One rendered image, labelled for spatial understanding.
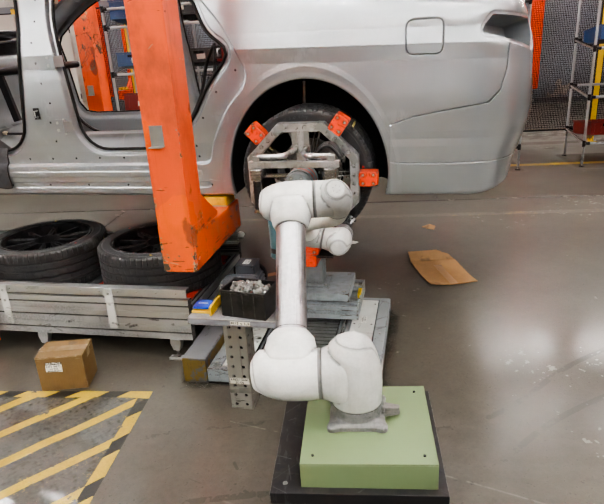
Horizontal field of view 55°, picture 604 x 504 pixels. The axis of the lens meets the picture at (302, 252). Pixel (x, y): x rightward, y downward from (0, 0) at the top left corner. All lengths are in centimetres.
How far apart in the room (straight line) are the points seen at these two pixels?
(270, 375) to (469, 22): 178
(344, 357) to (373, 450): 27
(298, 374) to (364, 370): 19
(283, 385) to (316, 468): 25
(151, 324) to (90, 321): 34
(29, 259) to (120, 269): 53
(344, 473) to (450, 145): 167
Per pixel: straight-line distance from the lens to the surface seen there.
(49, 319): 328
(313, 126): 279
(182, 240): 263
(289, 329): 177
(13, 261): 340
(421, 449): 176
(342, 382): 172
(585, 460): 245
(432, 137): 282
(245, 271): 294
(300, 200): 196
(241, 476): 228
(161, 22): 248
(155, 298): 292
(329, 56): 282
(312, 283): 314
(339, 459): 172
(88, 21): 581
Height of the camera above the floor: 150
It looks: 21 degrees down
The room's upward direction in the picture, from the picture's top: 3 degrees counter-clockwise
